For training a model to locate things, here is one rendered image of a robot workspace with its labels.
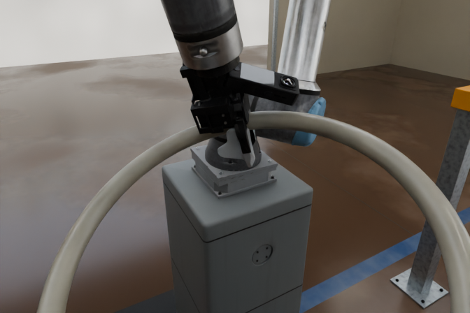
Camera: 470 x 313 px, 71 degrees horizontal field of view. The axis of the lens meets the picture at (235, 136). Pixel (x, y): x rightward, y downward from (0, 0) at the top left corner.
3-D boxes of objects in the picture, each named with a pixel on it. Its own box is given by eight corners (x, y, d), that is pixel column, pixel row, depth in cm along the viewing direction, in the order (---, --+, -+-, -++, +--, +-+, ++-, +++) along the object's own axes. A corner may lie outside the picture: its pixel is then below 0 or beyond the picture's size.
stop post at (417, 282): (448, 293, 172) (521, 91, 128) (423, 309, 164) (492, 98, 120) (413, 267, 188) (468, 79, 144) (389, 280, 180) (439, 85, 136)
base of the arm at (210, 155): (194, 153, 113) (194, 126, 109) (237, 140, 125) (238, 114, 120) (228, 177, 100) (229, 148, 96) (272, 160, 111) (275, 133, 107)
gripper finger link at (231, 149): (225, 168, 61) (213, 125, 56) (257, 165, 60) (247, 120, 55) (222, 179, 58) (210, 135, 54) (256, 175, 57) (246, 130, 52)
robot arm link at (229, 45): (238, 6, 47) (234, 38, 40) (245, 38, 51) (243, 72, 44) (180, 18, 49) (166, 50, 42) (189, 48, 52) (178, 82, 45)
